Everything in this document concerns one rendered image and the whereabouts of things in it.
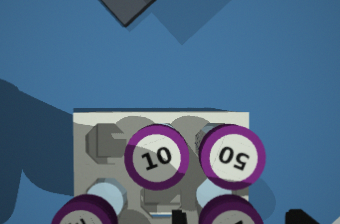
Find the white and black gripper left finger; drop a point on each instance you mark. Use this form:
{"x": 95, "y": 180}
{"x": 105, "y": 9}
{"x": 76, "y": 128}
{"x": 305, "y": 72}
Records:
{"x": 178, "y": 217}

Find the white tube rack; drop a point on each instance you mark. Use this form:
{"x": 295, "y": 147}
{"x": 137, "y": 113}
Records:
{"x": 99, "y": 147}

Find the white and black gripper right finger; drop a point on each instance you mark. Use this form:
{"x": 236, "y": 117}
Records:
{"x": 298, "y": 216}

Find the blue bench mat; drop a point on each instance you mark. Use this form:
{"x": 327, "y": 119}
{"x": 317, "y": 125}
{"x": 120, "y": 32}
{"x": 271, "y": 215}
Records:
{"x": 279, "y": 60}

